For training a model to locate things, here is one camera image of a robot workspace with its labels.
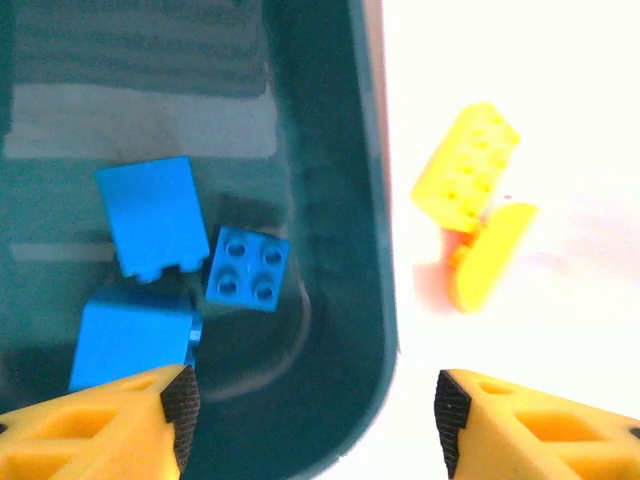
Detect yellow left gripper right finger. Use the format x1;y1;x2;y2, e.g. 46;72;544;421
433;368;640;480

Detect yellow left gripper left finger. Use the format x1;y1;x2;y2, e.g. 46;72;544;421
0;363;202;480

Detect blue lego brick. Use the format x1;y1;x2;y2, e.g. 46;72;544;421
203;224;292;315
68;285;205;394
94;155;210;285

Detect curved yellow lego brick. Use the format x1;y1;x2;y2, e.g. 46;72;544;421
446;201;540;315

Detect flat blue lego brick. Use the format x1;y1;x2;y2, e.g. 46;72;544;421
203;224;292;315

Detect long yellow lego brick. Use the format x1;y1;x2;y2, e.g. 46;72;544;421
409;101;522;235

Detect dark teal plastic bin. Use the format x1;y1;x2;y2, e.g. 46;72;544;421
0;0;401;480

